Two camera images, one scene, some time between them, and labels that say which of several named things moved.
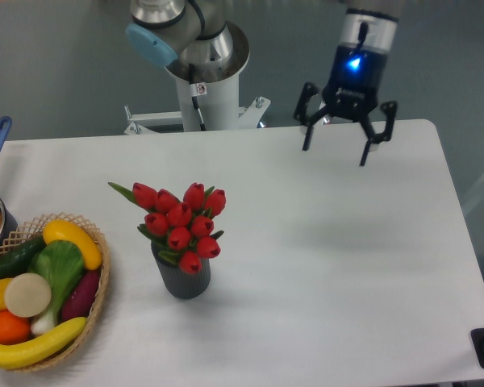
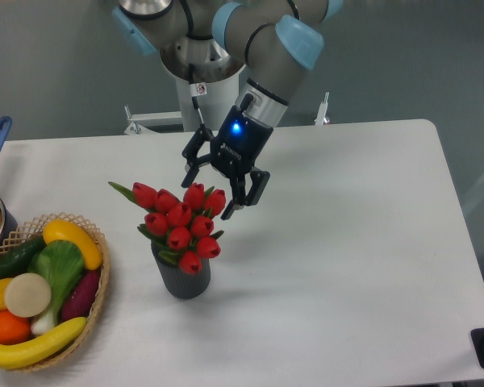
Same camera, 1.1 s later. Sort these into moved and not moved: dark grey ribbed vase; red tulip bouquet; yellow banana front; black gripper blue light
Moved: black gripper blue light
Not moved: yellow banana front; dark grey ribbed vase; red tulip bouquet
